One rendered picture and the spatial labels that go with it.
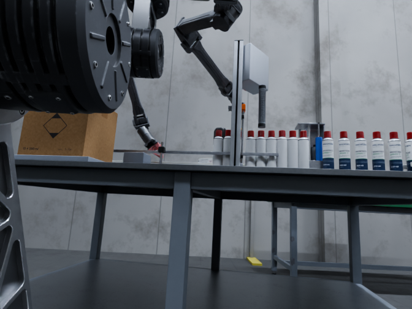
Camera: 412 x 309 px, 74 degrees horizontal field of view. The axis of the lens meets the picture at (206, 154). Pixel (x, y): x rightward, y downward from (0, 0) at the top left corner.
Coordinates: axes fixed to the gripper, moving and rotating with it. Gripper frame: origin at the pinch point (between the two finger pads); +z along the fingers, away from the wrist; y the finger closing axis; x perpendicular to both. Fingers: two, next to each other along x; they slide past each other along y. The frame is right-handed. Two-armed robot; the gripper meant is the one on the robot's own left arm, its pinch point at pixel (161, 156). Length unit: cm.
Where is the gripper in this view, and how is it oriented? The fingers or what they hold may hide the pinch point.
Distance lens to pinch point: 148.6
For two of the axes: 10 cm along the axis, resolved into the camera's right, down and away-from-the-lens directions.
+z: 6.0, 7.6, -2.4
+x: -7.9, 6.2, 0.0
